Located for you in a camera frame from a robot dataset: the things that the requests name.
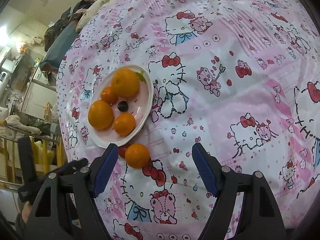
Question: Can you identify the small tangerine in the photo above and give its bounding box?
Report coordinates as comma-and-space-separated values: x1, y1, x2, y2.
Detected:
113, 112, 136, 137
100, 86, 118, 105
125, 144, 150, 169

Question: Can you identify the medium orange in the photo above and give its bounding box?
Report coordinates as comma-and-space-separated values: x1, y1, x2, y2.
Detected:
88, 100, 114, 130

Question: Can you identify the dark grape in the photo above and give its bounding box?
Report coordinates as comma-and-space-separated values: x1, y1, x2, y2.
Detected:
117, 101, 129, 112

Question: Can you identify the large orange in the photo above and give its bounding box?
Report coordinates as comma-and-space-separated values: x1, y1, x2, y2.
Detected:
111, 68, 140, 99

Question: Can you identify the pink strawberry pattern plate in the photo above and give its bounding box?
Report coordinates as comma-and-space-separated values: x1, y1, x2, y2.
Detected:
87, 65, 153, 148

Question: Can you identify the pink cartoon cat bedsheet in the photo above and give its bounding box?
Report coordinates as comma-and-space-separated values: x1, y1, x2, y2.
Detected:
57, 0, 319, 239

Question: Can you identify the yellow wooden frame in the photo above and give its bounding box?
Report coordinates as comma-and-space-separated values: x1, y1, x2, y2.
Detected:
1, 127, 66, 189

